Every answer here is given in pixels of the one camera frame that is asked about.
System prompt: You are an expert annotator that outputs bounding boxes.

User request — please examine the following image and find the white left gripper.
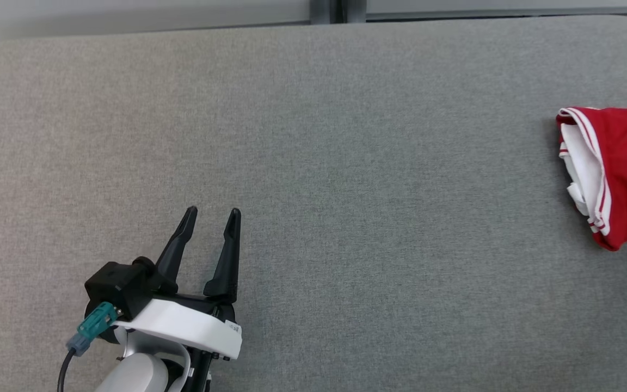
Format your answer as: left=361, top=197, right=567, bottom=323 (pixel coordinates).
left=111, top=206, right=244, bottom=362

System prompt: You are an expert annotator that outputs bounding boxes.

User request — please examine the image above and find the black cable with teal plug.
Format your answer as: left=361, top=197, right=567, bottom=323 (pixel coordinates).
left=57, top=302, right=119, bottom=392

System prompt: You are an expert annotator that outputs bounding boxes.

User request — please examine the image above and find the grey metal truss post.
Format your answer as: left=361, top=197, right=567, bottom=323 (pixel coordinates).
left=309, top=0, right=368, bottom=25

